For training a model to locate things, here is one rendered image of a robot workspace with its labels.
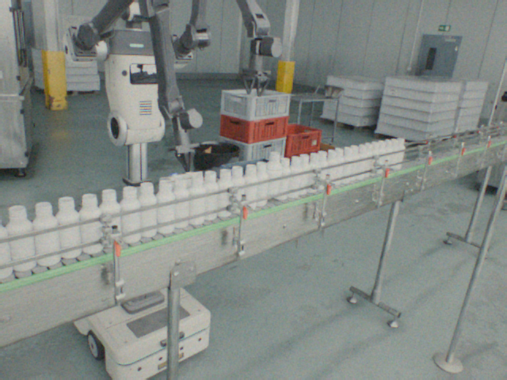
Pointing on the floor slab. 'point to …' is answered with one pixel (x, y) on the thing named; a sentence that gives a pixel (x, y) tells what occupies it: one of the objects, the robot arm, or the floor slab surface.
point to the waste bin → (212, 162)
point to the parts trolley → (313, 107)
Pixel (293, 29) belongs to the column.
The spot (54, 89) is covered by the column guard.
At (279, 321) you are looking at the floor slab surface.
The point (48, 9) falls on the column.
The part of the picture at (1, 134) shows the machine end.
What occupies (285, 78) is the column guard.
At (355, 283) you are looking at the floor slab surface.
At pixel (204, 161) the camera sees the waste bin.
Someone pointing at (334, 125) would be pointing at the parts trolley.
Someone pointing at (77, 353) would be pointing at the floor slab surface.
